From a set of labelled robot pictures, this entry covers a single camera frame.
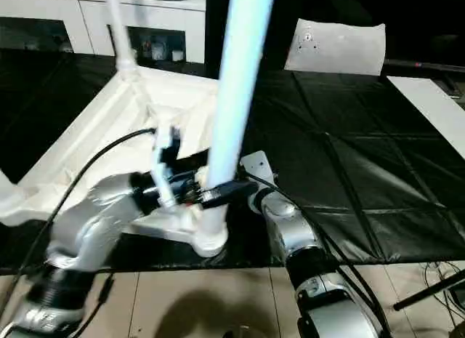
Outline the white plastic table top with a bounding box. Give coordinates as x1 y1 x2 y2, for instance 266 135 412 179
0 67 230 259

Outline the black work mat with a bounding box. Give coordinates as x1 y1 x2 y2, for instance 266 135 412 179
0 49 465 272

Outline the dark brown rounded object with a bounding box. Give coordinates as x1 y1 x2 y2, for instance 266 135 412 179
225 325 270 338

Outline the black cabinet with gold label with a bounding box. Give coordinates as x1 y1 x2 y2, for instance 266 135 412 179
205 0 302 72

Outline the white cabinet with glass doors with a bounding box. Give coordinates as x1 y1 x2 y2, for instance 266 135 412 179
0 0 207 65

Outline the white flat board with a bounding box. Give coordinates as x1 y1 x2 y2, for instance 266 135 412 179
387 76 465 161

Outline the black metal rod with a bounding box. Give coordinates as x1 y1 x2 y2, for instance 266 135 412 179
394 270 465 310

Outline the black horizontal bar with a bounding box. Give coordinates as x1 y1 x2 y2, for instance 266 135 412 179
383 60 465 72

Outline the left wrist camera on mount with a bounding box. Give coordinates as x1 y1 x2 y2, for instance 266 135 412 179
150 125 182 208

